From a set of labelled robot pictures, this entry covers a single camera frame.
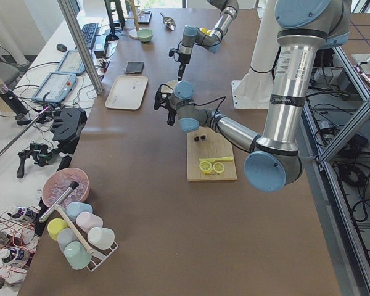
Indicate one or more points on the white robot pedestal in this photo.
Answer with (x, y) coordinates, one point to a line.
(254, 90)

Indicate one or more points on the wooden rack handle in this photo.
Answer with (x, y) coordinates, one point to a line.
(83, 241)

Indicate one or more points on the light blue plastic cup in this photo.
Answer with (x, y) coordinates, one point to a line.
(73, 209)

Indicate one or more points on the mint green bowl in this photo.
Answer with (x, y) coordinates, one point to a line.
(145, 35)

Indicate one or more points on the steel black-tipped muddler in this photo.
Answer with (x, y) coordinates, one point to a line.
(73, 185)

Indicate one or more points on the wooden cutting board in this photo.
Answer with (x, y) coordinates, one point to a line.
(215, 146)

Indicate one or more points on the blue teach pendant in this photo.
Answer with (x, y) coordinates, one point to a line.
(55, 88)
(72, 63)

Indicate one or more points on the dark red cherry pair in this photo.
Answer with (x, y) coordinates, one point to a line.
(200, 138)

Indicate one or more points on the cream rabbit tray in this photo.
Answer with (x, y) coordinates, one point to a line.
(127, 92)

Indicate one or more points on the pink ribbed bowl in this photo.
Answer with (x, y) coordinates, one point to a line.
(61, 181)

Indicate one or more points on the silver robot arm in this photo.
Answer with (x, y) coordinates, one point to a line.
(300, 30)
(210, 39)

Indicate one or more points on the white wire cup rack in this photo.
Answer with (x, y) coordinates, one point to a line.
(98, 257)

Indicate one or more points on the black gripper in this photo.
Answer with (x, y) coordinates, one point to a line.
(171, 112)
(182, 59)

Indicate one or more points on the yellow green plastic cup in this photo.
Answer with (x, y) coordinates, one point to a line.
(55, 226)

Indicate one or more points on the lemon slice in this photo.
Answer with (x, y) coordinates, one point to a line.
(205, 167)
(218, 167)

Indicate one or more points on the black keyboard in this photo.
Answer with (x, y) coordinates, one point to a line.
(89, 32)

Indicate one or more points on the pale pink plastic cup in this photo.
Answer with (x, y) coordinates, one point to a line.
(86, 221)

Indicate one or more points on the grey folded cloth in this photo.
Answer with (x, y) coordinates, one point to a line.
(133, 67)

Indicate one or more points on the black computer mouse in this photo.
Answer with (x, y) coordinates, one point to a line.
(61, 47)

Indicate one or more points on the yellow lemon outer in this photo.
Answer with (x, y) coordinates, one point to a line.
(204, 30)

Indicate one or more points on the yellow plastic knife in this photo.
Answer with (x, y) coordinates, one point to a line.
(217, 159)

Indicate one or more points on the mint green plastic cup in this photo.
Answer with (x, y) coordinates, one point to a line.
(101, 237)

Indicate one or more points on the cream round plate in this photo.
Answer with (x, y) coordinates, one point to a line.
(167, 88)

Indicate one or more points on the steel ice scoop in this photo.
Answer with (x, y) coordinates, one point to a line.
(168, 22)

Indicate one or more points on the grey green plastic cup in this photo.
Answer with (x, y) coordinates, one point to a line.
(73, 250)

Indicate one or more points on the wooden glass stand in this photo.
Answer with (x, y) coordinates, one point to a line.
(132, 33)

